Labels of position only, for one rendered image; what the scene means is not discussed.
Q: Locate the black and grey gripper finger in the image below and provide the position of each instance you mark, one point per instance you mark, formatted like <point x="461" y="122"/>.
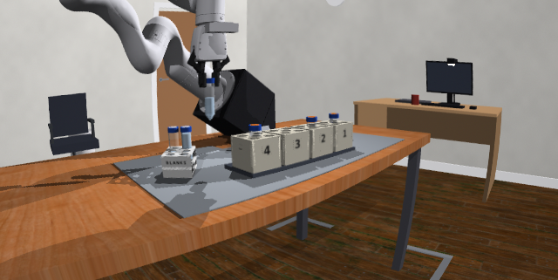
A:
<point x="217" y="66"/>
<point x="200" y="69"/>

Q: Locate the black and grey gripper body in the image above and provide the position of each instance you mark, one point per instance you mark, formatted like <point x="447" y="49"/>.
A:
<point x="208" y="46"/>

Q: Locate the cream bucket adapter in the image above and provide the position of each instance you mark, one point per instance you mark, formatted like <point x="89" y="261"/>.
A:
<point x="256" y="154"/>
<point x="321" y="139"/>
<point x="295" y="144"/>
<point x="343" y="134"/>

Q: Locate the water blank tube with white cap dot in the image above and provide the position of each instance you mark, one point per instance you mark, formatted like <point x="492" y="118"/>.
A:
<point x="186" y="136"/>

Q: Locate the white tube rack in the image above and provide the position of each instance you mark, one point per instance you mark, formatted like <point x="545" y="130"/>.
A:
<point x="179" y="165"/>

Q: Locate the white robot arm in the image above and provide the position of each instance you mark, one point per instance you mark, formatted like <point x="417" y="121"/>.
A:
<point x="160" y="39"/>

